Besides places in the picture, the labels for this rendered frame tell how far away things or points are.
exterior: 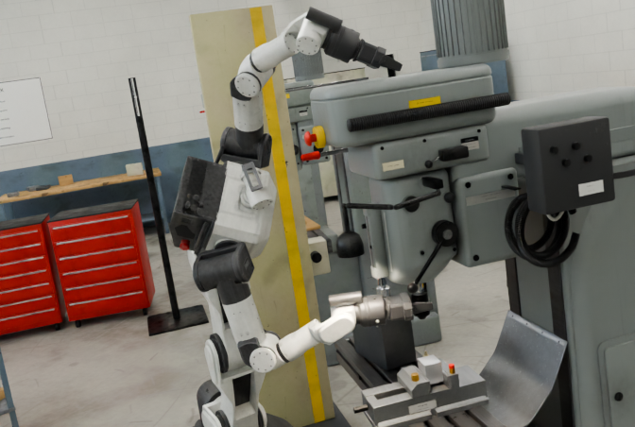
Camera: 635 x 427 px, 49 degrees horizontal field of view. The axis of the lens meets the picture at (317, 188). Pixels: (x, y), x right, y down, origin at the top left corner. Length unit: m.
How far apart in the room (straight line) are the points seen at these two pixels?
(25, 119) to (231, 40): 7.55
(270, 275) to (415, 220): 1.91
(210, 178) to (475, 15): 0.89
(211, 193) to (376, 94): 0.61
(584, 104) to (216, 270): 1.14
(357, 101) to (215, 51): 1.87
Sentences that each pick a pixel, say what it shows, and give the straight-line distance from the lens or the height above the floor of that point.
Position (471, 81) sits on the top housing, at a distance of 1.90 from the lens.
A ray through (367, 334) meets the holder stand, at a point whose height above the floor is 1.02.
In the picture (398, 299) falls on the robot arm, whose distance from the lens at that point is 2.04.
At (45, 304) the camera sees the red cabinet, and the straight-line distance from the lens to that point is 6.67.
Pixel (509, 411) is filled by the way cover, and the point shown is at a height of 0.87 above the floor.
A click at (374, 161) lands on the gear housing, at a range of 1.81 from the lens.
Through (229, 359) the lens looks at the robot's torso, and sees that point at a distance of 2.48.
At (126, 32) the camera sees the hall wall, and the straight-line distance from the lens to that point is 10.85.
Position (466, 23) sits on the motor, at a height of 2.00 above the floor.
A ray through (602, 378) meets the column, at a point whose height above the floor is 0.96.
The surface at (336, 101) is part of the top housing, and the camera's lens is 1.77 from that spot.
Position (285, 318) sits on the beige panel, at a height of 0.66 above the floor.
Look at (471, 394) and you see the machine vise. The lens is 2.14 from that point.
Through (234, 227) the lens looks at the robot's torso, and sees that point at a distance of 2.06.
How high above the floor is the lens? 1.93
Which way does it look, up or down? 9 degrees down
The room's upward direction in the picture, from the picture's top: 8 degrees counter-clockwise
